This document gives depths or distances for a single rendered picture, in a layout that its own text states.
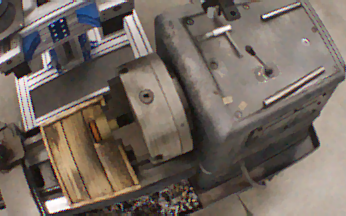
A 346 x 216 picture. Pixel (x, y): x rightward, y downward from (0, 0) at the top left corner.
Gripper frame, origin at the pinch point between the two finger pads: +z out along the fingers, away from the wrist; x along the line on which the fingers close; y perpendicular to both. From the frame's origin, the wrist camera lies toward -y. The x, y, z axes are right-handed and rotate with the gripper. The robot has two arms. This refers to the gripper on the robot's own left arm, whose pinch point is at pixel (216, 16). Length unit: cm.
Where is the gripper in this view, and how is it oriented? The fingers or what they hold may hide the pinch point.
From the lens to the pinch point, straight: 144.2
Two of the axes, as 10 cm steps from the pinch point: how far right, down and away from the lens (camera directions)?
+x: -9.2, 3.7, -1.3
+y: -3.9, -8.6, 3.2
